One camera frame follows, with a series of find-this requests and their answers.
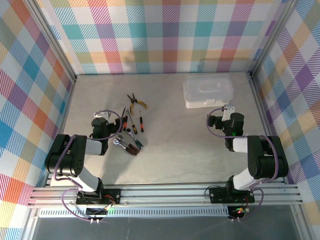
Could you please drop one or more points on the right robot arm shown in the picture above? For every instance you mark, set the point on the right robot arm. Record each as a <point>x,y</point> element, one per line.
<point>270,162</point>

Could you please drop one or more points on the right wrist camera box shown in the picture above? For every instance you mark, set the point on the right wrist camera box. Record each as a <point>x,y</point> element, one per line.
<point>227,112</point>

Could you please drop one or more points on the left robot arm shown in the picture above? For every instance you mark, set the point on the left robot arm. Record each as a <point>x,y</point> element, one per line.
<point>65,160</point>

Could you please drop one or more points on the black controller box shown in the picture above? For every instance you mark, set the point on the black controller box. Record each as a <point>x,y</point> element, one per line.
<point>96,212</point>
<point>235,212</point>

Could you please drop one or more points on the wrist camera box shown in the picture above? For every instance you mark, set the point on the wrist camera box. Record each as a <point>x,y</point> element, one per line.
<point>227,112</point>
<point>98,114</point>

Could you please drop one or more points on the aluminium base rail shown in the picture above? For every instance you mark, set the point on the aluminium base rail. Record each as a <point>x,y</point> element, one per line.
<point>162,197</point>

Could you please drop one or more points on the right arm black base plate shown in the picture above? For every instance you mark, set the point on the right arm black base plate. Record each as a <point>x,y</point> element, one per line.
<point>217,197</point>

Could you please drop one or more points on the aluminium side rail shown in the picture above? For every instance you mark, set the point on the aluminium side rail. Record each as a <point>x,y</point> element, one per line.
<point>70,95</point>
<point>260,100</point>

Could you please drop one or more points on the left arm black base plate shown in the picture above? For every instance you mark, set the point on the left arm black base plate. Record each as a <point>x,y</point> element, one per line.
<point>116,192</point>

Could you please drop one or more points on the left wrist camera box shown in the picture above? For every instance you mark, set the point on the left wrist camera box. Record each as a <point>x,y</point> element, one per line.
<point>98,114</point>

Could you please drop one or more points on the small orange-black precision screwdriver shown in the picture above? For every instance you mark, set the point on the small orange-black precision screwdriver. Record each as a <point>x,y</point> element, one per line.
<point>141,123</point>

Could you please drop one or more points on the clear plastic tool box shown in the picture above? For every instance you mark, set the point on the clear plastic tool box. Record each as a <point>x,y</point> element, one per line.
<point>207,92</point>

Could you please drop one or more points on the aluminium frame post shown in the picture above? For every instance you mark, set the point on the aluminium frame post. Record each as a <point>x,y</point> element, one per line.
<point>53,40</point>
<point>272,37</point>

